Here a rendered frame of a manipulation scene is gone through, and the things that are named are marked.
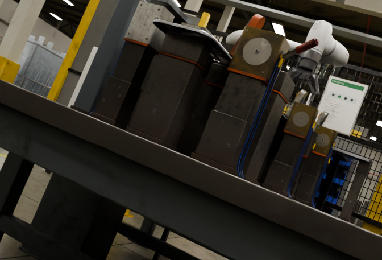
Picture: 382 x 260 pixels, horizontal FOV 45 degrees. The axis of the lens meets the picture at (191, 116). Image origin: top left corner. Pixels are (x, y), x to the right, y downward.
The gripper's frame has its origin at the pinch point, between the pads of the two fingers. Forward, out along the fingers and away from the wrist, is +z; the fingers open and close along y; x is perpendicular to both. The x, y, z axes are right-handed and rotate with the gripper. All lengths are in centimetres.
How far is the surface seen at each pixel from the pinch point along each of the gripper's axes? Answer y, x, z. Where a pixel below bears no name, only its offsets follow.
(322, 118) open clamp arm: -17.1, 7.4, 5.2
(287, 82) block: -21, 84, 12
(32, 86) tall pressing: 825, -638, 33
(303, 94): -15.2, 42.4, 4.7
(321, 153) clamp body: -22.5, 8.5, 20.0
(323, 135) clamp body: -20.7, 8.6, 12.1
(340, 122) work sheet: -14, -54, -7
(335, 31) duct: 232, -902, -381
